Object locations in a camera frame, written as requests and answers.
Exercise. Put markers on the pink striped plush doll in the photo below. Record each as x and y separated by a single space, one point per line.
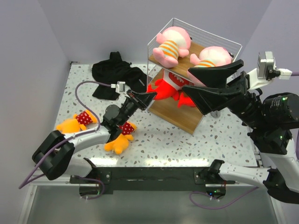
174 43
213 56

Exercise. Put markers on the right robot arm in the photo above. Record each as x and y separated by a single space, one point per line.
270 120

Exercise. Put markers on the orange bear plush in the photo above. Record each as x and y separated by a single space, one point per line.
78 123
121 143

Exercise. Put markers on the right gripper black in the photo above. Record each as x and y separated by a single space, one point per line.
207 98

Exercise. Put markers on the black cloth garment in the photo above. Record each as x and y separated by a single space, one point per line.
115 69

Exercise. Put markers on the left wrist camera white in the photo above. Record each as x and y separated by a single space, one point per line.
120 87

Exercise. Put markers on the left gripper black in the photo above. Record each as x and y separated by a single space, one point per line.
143 100

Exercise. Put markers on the white wire wooden shelf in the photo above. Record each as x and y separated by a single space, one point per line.
186 118

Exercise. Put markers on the red whale plush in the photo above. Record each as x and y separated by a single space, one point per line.
185 101

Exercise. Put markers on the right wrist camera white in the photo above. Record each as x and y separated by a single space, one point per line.
265 71

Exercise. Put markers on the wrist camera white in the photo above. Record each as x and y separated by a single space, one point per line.
120 87
265 71

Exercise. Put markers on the red shark plush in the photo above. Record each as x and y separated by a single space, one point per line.
169 86

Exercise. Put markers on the grey crumpled cloth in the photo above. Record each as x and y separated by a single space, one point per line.
215 114

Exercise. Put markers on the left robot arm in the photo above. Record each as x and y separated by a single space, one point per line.
55 155

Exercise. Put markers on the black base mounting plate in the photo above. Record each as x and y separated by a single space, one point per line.
111 179

